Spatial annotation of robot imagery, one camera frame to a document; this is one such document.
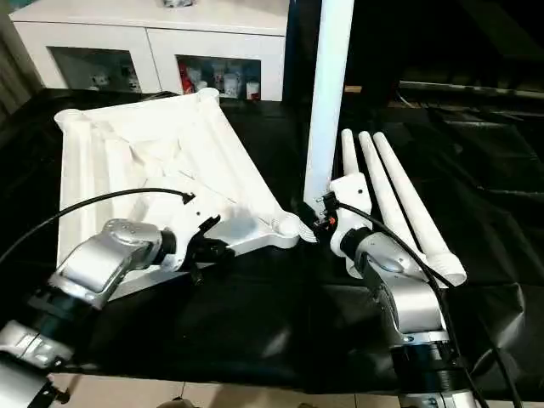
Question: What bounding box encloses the white glass door cabinet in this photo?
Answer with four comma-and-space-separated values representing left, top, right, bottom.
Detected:
8, 0, 288, 103

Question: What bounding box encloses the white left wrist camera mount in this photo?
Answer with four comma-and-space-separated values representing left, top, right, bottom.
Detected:
162, 192, 227, 274

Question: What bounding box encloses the black work mat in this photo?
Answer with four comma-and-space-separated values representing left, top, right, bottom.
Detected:
0, 87, 544, 396

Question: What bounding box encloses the white plastic table top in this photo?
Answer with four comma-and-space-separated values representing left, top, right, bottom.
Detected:
55, 87, 303, 303

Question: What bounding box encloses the grey curtain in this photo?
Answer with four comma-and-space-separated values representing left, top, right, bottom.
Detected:
0, 0, 44, 125

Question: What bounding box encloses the red white bottle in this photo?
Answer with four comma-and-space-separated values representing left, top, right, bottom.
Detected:
179, 62, 196, 95

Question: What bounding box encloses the white plastic table leg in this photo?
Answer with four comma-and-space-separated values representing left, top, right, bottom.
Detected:
372, 131, 468, 286
339, 128, 361, 180
297, 0, 356, 247
357, 131, 427, 258

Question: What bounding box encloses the black left wrist camera cable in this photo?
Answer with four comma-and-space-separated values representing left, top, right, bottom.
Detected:
0, 188, 197, 265

